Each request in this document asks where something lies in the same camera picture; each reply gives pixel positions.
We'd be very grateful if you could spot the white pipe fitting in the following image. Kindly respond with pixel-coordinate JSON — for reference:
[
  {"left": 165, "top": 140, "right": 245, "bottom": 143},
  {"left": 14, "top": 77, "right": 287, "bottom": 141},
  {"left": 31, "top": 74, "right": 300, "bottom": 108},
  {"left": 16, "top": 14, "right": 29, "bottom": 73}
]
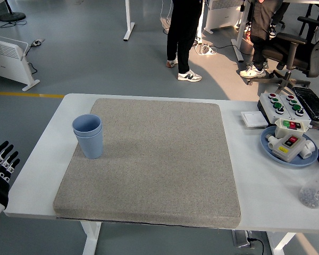
[
  {"left": 265, "top": 134, "right": 280, "bottom": 149},
  {"left": 299, "top": 139, "right": 317, "bottom": 159}
]

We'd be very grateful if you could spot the white desk leg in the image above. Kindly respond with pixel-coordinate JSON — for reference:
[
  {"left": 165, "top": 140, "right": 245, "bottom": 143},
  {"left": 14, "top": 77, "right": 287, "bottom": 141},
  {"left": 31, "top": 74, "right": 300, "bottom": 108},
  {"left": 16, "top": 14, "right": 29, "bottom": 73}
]
[
  {"left": 231, "top": 0, "right": 252, "bottom": 63},
  {"left": 123, "top": 0, "right": 136, "bottom": 41}
]

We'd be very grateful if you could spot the white wall switch plate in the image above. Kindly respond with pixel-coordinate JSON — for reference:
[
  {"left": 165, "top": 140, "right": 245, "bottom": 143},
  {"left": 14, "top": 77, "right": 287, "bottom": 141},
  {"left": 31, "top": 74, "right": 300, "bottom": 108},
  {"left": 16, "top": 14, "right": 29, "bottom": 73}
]
[{"left": 240, "top": 110, "right": 269, "bottom": 128}]

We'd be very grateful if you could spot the white table leg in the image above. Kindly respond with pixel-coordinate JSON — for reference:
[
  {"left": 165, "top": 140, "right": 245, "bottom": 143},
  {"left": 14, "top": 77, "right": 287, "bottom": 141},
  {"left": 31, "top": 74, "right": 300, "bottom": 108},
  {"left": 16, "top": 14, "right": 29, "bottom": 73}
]
[
  {"left": 79, "top": 220, "right": 102, "bottom": 255},
  {"left": 267, "top": 231, "right": 298, "bottom": 255}
]

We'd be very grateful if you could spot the black fan stand base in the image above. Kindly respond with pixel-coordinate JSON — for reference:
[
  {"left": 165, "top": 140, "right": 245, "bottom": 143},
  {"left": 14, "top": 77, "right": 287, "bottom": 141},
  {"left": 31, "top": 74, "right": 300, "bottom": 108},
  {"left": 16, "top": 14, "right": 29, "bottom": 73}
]
[{"left": 0, "top": 0, "right": 27, "bottom": 22}]

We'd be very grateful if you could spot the white floor power strip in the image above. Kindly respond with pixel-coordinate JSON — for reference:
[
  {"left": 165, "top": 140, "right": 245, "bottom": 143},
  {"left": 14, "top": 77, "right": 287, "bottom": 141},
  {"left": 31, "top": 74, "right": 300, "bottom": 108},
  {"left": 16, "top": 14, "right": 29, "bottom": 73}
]
[{"left": 196, "top": 44, "right": 217, "bottom": 56}]

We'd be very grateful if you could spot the person by office chair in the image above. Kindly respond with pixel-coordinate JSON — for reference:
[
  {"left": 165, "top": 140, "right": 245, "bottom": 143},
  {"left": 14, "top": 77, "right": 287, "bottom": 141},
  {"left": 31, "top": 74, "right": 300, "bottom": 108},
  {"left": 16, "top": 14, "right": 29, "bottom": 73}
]
[{"left": 239, "top": 0, "right": 290, "bottom": 79}]

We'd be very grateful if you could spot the grey-brown table mat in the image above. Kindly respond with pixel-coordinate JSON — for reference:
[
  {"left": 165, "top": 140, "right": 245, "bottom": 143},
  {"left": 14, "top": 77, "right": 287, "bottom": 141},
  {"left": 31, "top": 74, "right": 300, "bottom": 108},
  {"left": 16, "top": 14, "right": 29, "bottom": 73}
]
[{"left": 53, "top": 98, "right": 242, "bottom": 229}]

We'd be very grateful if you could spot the white green-red button switch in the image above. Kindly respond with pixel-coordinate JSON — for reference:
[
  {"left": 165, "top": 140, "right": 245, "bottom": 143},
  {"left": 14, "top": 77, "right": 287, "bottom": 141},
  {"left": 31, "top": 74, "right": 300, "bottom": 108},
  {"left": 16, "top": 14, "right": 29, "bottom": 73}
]
[{"left": 274, "top": 118, "right": 312, "bottom": 139}]

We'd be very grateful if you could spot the standing person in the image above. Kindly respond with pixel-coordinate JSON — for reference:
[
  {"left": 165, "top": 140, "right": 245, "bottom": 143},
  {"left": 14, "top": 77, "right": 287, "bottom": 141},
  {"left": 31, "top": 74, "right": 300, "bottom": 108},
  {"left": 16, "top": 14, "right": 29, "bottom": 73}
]
[{"left": 166, "top": 0, "right": 204, "bottom": 83}]

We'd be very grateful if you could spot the grey red-black button switch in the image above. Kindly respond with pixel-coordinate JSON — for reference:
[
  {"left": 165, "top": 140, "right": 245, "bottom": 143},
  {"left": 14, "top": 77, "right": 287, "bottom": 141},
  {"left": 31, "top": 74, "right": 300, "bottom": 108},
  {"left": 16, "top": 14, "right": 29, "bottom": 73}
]
[{"left": 271, "top": 133, "right": 307, "bottom": 163}]

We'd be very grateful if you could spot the black office chair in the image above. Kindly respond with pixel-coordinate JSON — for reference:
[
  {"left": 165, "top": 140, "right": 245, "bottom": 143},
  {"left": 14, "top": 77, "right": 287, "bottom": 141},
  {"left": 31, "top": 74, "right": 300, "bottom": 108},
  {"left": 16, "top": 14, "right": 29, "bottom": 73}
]
[{"left": 257, "top": 15, "right": 319, "bottom": 92}]

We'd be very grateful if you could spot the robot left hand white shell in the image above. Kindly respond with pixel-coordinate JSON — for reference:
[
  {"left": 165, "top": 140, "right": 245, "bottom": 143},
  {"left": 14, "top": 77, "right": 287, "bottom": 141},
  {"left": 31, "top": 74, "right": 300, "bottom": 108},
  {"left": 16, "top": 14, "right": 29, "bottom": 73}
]
[{"left": 0, "top": 140, "right": 21, "bottom": 221}]

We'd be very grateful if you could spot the white push-button control box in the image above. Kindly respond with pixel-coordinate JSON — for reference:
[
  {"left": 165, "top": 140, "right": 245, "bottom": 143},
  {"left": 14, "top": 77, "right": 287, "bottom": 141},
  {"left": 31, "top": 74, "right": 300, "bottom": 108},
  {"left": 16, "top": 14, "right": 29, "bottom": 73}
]
[
  {"left": 257, "top": 92, "right": 293, "bottom": 125},
  {"left": 279, "top": 93, "right": 313, "bottom": 123}
]

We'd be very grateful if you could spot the white panel heater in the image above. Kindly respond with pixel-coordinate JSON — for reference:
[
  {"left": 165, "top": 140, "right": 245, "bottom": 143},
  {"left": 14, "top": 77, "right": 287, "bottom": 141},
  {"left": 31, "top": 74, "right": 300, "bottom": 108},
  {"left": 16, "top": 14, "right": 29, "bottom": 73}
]
[
  {"left": 204, "top": 0, "right": 245, "bottom": 32},
  {"left": 0, "top": 33, "right": 40, "bottom": 92}
]

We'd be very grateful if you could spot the blue ribbed plastic cup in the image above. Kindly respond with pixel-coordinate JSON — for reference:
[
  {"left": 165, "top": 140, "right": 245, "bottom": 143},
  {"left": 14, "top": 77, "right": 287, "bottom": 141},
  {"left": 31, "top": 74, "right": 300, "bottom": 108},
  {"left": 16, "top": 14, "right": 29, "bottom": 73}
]
[
  {"left": 72, "top": 114, "right": 103, "bottom": 139},
  {"left": 73, "top": 127, "right": 104, "bottom": 159}
]

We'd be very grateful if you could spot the clear bottle red cap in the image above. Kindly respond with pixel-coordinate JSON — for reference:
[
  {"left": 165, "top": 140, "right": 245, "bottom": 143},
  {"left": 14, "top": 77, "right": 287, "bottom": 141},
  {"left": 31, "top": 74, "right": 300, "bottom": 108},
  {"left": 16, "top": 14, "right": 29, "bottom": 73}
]
[{"left": 298, "top": 160, "right": 319, "bottom": 209}]

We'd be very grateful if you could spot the blue round plate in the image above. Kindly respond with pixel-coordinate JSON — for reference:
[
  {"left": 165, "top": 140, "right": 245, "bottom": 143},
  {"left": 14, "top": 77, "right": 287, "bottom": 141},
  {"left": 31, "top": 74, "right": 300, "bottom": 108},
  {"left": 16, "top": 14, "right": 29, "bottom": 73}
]
[{"left": 260, "top": 125, "right": 319, "bottom": 167}]

